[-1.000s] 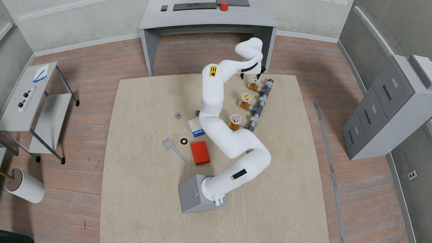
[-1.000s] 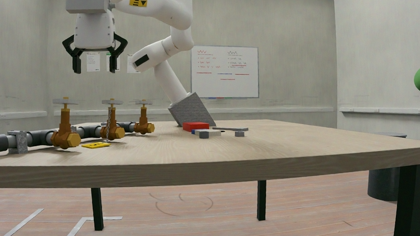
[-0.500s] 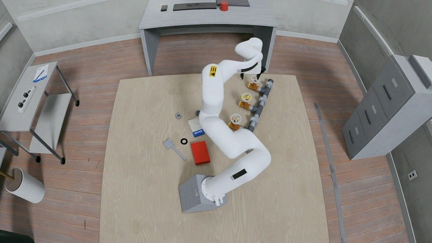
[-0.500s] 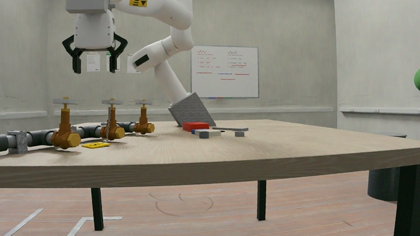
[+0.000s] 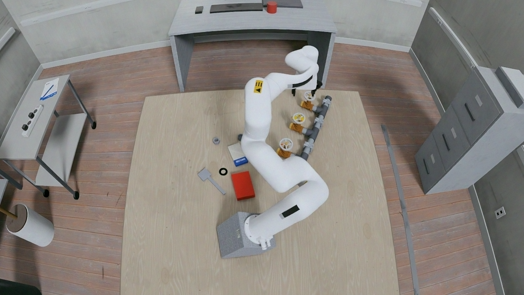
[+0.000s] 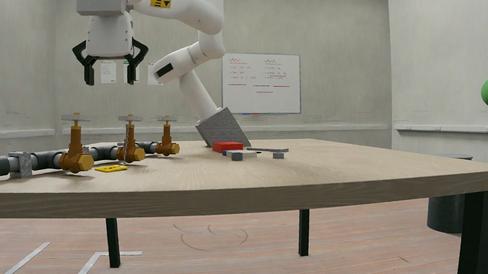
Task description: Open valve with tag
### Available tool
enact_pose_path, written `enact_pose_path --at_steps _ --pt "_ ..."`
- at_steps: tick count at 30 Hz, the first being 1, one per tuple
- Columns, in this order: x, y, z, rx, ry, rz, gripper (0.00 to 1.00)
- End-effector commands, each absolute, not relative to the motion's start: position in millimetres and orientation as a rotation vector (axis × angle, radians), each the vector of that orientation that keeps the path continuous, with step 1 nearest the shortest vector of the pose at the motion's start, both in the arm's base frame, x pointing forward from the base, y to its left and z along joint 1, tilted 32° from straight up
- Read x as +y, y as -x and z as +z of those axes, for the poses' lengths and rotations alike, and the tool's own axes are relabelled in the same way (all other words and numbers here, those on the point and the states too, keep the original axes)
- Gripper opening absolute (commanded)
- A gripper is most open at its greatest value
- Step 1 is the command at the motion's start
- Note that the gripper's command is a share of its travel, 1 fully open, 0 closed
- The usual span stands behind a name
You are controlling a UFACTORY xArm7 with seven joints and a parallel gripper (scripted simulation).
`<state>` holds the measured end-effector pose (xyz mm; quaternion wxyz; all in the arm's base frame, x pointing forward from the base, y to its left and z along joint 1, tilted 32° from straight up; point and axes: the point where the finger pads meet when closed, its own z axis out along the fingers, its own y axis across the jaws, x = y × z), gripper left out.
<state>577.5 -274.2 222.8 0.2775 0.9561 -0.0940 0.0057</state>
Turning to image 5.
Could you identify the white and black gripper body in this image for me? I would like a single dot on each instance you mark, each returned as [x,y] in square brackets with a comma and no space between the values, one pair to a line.
[311,85]

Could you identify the red rectangular block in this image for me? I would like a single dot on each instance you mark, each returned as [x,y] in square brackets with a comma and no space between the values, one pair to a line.
[243,185]

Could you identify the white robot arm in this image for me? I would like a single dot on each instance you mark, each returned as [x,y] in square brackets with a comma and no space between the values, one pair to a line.
[281,175]

